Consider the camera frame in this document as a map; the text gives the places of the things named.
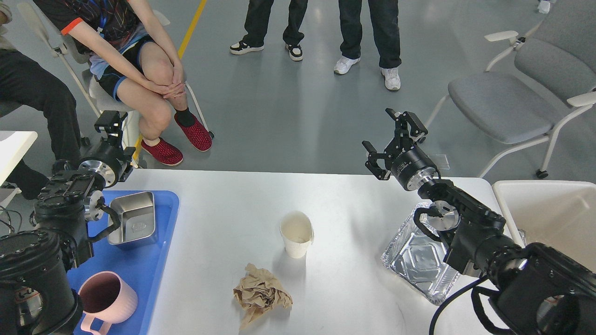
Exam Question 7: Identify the pink ribbed mug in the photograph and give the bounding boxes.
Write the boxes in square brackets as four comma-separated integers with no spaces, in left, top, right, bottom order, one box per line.
[78,271,138,335]

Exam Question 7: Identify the blue plastic tray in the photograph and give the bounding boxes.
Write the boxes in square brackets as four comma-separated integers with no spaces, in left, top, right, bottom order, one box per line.
[67,190,179,335]

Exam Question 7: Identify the stainless steel rectangular container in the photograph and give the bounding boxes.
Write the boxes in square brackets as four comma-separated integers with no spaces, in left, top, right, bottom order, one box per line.
[107,191,158,249]

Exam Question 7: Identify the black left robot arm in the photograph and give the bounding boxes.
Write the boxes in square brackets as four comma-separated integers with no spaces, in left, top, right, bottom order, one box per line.
[0,110,135,335]

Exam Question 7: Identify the crumpled brown paper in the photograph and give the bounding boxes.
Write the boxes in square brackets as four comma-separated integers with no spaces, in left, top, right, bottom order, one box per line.
[233,263,293,329]

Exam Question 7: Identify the standing person black white sneakers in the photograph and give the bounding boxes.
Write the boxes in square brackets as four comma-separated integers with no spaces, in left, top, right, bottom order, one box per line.
[230,0,310,62]

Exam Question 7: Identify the aluminium foil tray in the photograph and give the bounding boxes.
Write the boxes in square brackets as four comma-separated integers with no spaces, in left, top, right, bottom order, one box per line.
[381,201,460,306]

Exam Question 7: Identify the seated person black shirt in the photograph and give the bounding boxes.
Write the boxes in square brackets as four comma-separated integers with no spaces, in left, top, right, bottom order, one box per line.
[35,0,211,166]

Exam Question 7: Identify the grey office chair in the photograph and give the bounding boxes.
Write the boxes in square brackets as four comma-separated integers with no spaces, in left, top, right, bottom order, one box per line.
[426,0,596,179]

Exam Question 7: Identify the person in black trousers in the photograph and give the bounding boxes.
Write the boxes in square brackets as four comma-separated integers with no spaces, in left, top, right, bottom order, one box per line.
[0,0,83,201]

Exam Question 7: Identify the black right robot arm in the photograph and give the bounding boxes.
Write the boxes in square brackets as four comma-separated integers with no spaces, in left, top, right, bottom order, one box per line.
[362,108,596,335]

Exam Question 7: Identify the white paper cup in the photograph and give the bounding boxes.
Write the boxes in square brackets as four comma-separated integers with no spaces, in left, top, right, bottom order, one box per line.
[279,211,314,259]

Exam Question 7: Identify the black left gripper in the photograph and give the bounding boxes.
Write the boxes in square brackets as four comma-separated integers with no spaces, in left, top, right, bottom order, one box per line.
[79,110,135,188]

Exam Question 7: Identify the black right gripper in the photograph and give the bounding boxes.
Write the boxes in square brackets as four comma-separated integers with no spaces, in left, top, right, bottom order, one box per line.
[362,108,440,191]

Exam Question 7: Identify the white plastic bin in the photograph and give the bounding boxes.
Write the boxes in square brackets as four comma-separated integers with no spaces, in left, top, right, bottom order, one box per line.
[493,180,596,272]

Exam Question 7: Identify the white side table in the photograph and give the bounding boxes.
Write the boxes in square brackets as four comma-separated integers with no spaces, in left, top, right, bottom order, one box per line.
[0,131,38,184]

